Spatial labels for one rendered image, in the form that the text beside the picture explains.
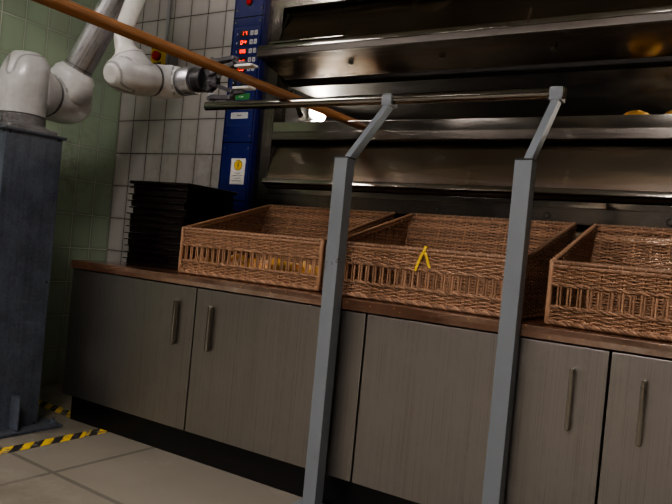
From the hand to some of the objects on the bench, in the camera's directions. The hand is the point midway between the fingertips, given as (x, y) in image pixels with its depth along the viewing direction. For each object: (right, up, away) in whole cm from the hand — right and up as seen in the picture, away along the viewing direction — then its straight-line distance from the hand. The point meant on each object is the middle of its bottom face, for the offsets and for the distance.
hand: (246, 77), depth 200 cm
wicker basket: (+60, -68, -8) cm, 91 cm away
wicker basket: (+10, -63, +25) cm, 68 cm away
